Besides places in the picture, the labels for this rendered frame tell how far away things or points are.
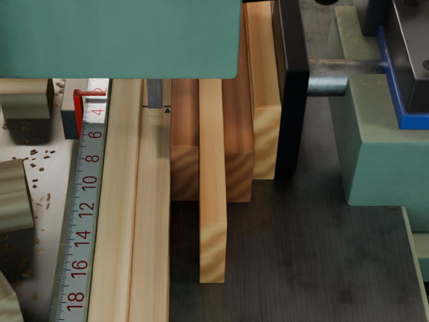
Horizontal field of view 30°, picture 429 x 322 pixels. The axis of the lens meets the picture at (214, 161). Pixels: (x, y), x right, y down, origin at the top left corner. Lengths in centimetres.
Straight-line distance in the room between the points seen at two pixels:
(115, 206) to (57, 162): 24
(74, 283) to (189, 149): 12
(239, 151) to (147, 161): 6
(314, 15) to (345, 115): 16
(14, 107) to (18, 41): 28
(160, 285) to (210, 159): 8
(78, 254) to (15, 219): 21
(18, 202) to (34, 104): 13
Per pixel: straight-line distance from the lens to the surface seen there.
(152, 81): 50
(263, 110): 50
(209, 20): 43
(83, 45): 45
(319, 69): 53
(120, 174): 48
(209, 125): 49
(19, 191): 62
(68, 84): 69
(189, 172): 51
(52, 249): 64
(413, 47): 50
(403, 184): 53
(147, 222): 47
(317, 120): 59
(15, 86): 73
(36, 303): 61
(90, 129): 50
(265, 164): 53
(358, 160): 50
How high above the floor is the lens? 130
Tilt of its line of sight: 47 degrees down
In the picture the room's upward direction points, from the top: 2 degrees clockwise
